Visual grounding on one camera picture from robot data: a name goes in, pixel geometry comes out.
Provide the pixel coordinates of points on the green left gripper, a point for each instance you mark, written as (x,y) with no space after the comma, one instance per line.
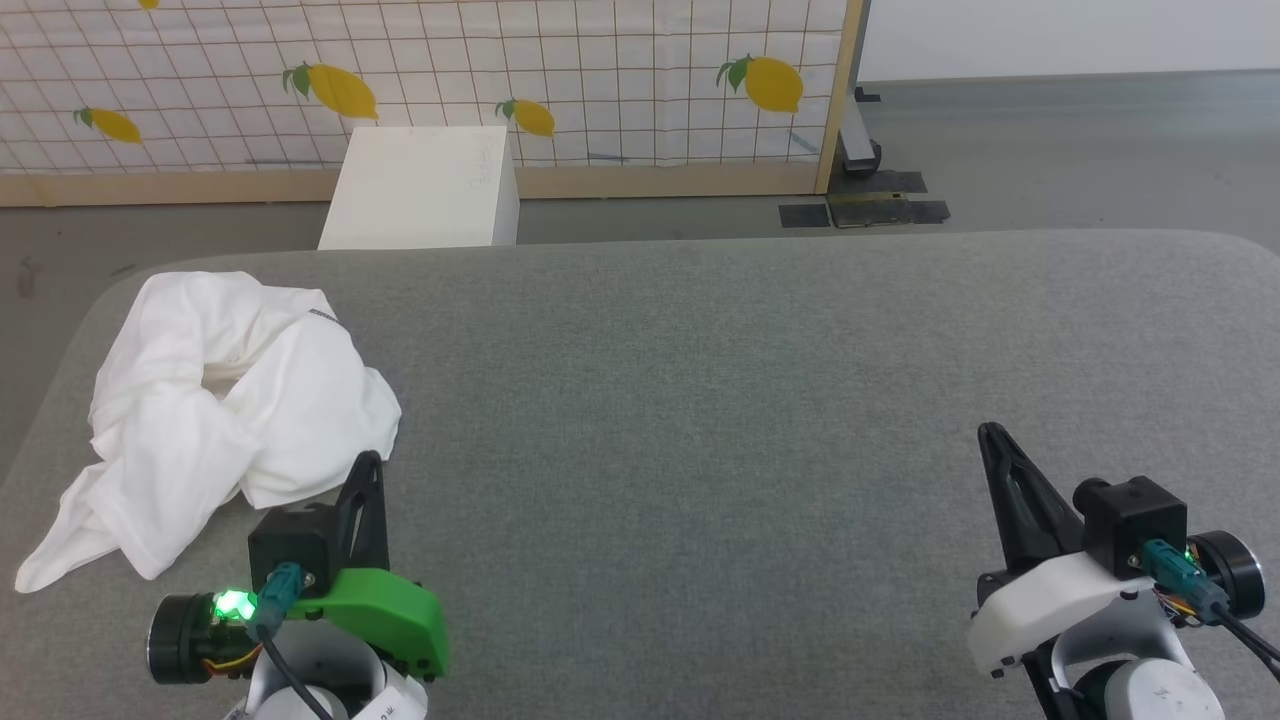
(385,615)

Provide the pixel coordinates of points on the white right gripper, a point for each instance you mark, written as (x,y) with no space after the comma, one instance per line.
(1050,600)

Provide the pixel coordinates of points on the white t-shirt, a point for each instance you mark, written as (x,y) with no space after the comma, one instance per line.
(260,400)

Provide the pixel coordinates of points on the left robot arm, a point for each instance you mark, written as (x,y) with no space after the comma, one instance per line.
(180,640)

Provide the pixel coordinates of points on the white paper label tag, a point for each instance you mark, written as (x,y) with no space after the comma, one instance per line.
(395,700)

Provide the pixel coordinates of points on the long black floor plate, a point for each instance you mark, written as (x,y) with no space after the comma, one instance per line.
(890,213)

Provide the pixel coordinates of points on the white box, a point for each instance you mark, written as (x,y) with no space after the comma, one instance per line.
(420,190)

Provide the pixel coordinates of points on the black floor mat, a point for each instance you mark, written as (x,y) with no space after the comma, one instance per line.
(885,183)

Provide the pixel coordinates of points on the small black floor patch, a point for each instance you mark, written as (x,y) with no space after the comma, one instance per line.
(804,215)

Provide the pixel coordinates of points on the metal partition foot with caster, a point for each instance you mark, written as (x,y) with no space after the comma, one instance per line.
(858,145)

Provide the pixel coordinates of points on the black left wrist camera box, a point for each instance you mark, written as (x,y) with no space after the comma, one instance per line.
(295,545)

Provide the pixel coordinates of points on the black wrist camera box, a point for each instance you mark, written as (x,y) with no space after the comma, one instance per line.
(1135,525)
(295,545)

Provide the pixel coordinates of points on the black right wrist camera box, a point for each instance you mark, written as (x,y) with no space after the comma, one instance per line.
(1135,525)

